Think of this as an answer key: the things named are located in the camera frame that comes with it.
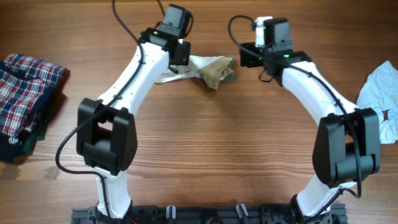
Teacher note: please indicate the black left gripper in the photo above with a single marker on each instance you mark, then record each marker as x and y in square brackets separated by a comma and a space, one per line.
[180, 56]

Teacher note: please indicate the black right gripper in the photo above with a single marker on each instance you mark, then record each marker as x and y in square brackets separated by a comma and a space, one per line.
[247, 60]

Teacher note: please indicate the white camouflage baby garment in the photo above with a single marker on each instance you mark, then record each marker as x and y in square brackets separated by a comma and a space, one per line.
[212, 70]

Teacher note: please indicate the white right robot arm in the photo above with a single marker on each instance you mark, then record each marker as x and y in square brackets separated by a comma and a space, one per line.
[347, 145]

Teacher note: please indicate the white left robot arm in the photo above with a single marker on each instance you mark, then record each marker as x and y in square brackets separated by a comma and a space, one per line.
[107, 139]

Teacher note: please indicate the light blue striped garment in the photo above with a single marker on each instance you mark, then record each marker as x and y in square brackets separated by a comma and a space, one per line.
[380, 93]

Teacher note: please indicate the plaid folded shorts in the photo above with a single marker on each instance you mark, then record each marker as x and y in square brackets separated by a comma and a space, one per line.
[27, 85]

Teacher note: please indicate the dark green folded garment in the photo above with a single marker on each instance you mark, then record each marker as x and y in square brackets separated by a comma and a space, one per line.
[38, 133]

